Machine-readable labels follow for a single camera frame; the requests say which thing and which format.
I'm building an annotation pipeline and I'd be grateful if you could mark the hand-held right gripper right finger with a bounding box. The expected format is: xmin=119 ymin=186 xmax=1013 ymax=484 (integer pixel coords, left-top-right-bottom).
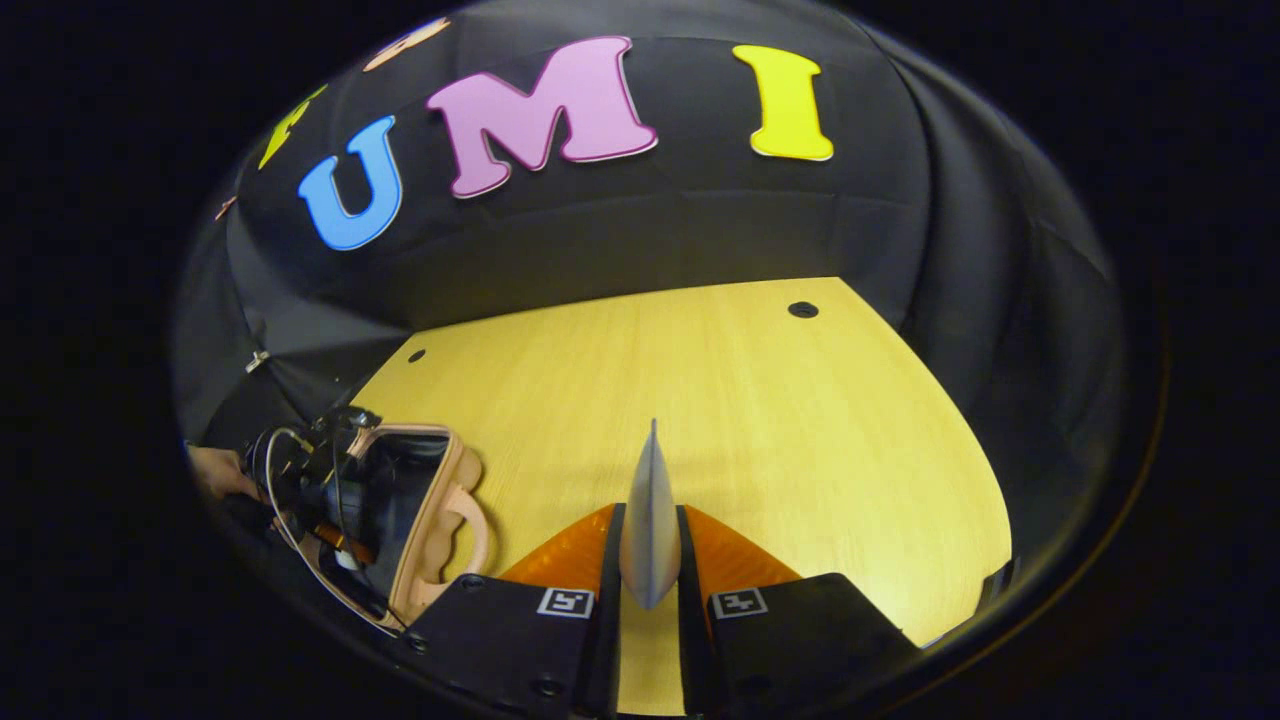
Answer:
xmin=677 ymin=504 xmax=923 ymax=717

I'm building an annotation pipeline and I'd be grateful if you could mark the black backdrop cloth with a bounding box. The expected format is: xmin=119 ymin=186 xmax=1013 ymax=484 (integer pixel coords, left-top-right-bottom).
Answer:
xmin=172 ymin=0 xmax=1131 ymax=601

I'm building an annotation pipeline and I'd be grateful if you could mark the white cosmetic tube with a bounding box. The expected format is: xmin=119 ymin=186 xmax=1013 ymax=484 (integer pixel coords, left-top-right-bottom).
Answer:
xmin=619 ymin=418 xmax=684 ymax=612

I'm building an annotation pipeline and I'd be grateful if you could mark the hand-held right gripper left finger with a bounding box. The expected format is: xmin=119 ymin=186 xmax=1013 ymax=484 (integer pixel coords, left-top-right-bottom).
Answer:
xmin=404 ymin=502 xmax=627 ymax=720

